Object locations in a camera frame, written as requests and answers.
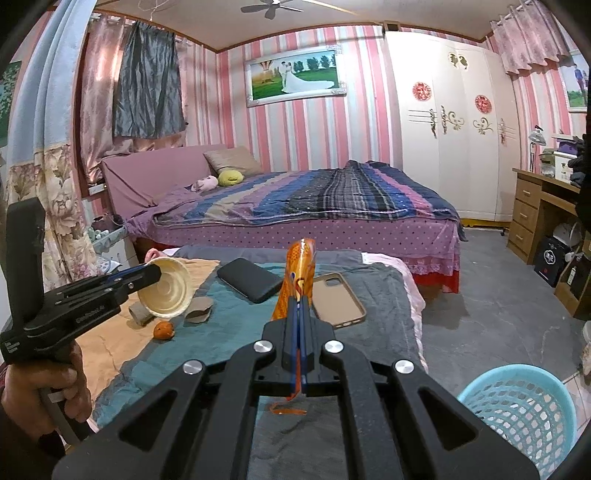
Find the pink curtain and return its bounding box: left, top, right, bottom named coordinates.
left=81, top=16, right=191, bottom=184

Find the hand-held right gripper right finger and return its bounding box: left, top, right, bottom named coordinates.
left=299, top=318, right=541, bottom=480

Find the white wardrobe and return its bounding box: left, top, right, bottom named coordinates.
left=384, top=30, right=522, bottom=227

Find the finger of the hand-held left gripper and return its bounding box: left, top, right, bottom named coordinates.
left=117, top=263, right=163, bottom=296
left=102, top=268, right=143, bottom=282

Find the black phone case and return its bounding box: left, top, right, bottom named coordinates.
left=217, top=257, right=283, bottom=304

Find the orange snack wrapper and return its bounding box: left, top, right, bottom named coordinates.
left=269, top=237, right=317, bottom=417

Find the blue curtain with floral hem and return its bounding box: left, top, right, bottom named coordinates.
left=4, top=0, right=101, bottom=285

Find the grey blanket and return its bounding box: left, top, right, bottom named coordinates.
left=175, top=244, right=414, bottom=480

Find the purple box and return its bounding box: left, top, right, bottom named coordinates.
left=551, top=134, right=583, bottom=155

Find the light blue plastic basket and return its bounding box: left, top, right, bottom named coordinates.
left=457, top=364, right=578, bottom=480

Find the ceiling fan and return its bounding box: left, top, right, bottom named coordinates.
left=240, top=0, right=306, bottom=20

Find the orange cloth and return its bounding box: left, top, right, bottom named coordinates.
left=76, top=258, right=221, bottom=408

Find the striped plaid blanket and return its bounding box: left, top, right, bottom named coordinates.
left=127, top=160, right=461, bottom=228

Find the teal blanket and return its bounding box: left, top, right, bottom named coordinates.
left=88, top=263, right=301, bottom=418

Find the small framed picture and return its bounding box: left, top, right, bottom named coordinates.
left=561, top=48, right=590, bottom=113

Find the purple bed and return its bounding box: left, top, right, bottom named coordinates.
left=99, top=144, right=468, bottom=295

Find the white bedside cabinet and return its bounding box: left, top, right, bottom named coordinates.
left=88, top=215, right=136, bottom=274

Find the beige pillow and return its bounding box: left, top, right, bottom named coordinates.
left=203, top=147, right=262, bottom=177

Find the wooden desk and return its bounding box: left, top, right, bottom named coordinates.
left=505, top=168, right=591, bottom=267

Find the white storage box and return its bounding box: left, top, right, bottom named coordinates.
left=551, top=151, right=581, bottom=184

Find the black coat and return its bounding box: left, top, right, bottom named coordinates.
left=570, top=111, right=591, bottom=222

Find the white plastic bag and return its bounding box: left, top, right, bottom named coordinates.
left=551, top=222, right=583, bottom=253

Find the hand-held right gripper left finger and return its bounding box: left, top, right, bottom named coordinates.
left=52, top=298, right=298, bottom=480

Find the cream plastic bowl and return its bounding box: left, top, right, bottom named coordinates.
left=137, top=257, right=193, bottom=320

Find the cardboard box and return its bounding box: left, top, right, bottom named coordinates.
left=554, top=254, right=591, bottom=320

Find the black box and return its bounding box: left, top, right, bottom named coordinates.
left=533, top=235, right=574, bottom=287

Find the pink curtain valance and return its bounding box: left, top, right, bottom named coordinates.
left=489, top=0, right=588, bottom=78

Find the desk lamp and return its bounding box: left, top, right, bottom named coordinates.
left=527, top=124, right=548, bottom=178

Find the framed wedding picture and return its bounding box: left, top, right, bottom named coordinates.
left=245, top=45, right=348, bottom=108

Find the person's left forearm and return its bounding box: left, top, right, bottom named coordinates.
left=0, top=406, right=68, bottom=480

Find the brown phone case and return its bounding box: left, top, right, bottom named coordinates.
left=311, top=272, right=368, bottom=329

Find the person's left hand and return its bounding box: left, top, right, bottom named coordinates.
left=0, top=344, right=94, bottom=440

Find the grey hanging cloth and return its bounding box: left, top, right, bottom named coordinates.
left=113, top=21, right=187, bottom=140

